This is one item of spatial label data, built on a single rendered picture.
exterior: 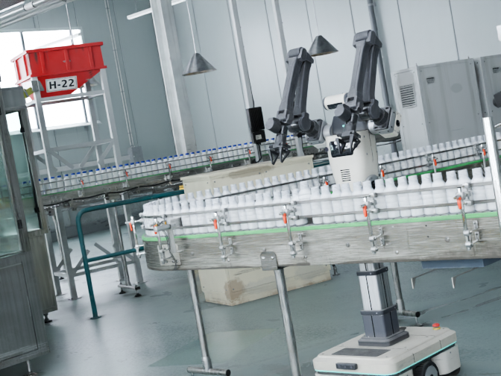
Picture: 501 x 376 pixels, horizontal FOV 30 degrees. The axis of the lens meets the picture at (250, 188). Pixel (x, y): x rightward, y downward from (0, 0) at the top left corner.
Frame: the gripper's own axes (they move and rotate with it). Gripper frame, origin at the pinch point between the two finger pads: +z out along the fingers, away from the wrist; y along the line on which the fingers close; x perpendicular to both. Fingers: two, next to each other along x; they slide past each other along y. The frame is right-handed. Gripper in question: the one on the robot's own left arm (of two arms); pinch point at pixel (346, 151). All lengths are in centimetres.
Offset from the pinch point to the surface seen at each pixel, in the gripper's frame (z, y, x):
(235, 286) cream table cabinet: -31, -303, 260
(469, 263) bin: 54, 62, 17
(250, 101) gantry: -281, -417, 342
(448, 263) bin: 53, 51, 17
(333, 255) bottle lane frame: 57, 10, -10
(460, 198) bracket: 46, 82, -30
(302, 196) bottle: 32.2, -3.1, -22.2
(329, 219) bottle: 42.2, 9.5, -16.3
